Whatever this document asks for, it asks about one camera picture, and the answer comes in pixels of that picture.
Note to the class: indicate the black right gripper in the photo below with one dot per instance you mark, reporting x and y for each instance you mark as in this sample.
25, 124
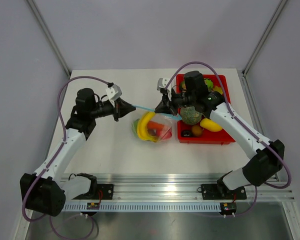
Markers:
167, 104

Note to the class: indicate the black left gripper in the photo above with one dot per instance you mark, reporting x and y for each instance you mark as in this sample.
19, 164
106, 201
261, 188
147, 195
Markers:
120, 108

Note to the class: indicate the red apple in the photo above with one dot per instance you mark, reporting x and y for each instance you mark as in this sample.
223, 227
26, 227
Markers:
164, 133

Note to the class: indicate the green leafy vegetable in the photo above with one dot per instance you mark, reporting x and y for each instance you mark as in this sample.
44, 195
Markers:
134, 127

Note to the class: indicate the clear zip top bag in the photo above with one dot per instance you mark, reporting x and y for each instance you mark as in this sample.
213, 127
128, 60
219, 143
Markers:
163, 118

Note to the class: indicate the yellow banana bunch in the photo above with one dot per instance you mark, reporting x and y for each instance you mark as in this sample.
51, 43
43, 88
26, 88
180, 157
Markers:
142, 130

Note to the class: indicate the orange carrot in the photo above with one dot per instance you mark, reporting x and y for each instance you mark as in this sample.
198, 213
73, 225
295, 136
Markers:
155, 125

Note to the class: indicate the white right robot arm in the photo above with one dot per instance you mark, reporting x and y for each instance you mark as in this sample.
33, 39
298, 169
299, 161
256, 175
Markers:
265, 156

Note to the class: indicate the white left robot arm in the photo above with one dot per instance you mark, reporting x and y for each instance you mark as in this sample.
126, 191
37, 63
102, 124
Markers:
42, 190

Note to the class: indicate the green netted melon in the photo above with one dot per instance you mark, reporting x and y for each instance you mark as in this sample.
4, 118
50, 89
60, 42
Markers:
190, 116

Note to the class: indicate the red plastic tray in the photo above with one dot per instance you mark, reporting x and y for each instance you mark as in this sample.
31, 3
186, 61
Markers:
207, 137

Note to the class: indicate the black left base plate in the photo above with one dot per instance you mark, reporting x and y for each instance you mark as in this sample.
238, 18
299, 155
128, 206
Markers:
103, 191

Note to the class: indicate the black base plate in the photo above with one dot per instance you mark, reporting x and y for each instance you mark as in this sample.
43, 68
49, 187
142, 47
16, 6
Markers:
214, 191
103, 191

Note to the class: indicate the right aluminium frame post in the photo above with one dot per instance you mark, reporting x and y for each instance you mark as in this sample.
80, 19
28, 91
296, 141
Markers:
265, 35

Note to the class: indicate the aluminium frame post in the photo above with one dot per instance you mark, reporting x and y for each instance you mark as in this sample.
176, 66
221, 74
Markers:
48, 35
265, 35

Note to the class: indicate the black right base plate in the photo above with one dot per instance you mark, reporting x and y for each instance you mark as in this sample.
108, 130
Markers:
214, 191

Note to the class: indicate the aluminium front rail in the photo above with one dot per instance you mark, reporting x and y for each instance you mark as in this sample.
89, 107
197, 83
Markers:
176, 188

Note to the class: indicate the left aluminium frame post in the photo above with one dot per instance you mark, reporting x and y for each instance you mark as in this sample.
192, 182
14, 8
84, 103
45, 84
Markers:
48, 35

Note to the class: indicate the white slotted cable duct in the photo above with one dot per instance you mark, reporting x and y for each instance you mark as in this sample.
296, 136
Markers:
142, 207

